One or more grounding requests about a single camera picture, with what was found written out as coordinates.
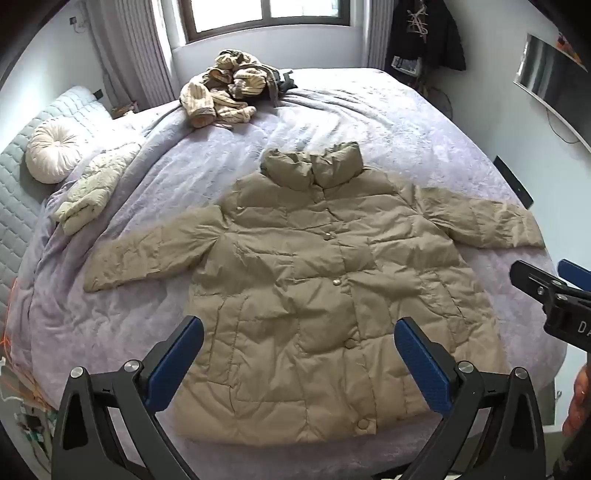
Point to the khaki puffer jacket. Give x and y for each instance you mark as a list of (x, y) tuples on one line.
[(300, 277)]

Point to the dark grey garment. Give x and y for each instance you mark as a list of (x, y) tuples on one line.
[(281, 83)]

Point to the wall-mounted flat screen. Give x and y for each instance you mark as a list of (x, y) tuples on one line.
[(554, 83)]

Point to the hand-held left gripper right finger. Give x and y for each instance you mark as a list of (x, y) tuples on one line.
[(422, 369)]

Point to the grey quilted headboard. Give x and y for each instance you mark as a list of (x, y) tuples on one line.
[(18, 207)]

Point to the black slim bar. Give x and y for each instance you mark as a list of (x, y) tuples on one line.
[(512, 182)]

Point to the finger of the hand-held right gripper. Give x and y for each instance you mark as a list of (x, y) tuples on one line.
[(531, 279), (575, 274)]

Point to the round cream pillow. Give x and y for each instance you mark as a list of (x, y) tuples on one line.
[(53, 150)]

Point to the hanging dark clothes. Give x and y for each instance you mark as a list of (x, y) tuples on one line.
[(429, 32)]

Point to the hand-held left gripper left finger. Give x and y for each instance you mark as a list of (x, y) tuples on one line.
[(178, 364)]

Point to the person's right hand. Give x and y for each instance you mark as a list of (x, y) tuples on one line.
[(579, 401)]

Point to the lilac bedspread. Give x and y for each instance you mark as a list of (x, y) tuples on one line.
[(369, 115)]

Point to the white power strip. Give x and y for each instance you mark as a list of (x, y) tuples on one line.
[(32, 427)]

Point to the grey curtain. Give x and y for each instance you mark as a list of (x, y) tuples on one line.
[(134, 50), (381, 32)]

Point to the beige striped garment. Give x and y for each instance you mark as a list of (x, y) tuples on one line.
[(221, 92)]

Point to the cream folded quilted jacket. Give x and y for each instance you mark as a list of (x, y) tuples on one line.
[(92, 189)]

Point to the brown framed window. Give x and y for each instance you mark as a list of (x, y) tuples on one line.
[(263, 18)]

